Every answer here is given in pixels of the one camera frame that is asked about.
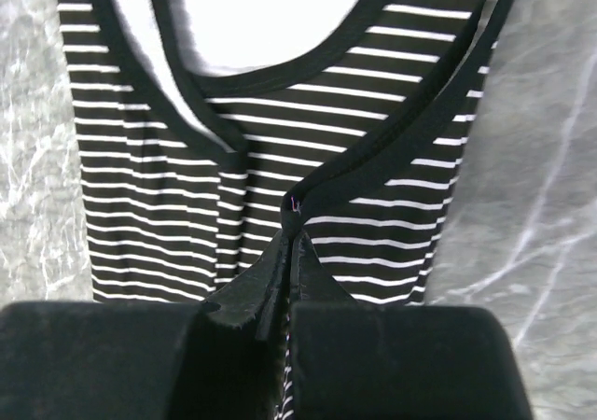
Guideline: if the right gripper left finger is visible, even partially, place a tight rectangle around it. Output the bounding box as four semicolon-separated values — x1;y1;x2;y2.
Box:
1;233;291;419

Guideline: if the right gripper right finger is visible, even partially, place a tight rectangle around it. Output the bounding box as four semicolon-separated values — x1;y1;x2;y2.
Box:
290;233;533;419

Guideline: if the black striped tank top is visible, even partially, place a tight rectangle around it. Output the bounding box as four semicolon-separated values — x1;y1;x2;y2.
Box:
58;0;513;419

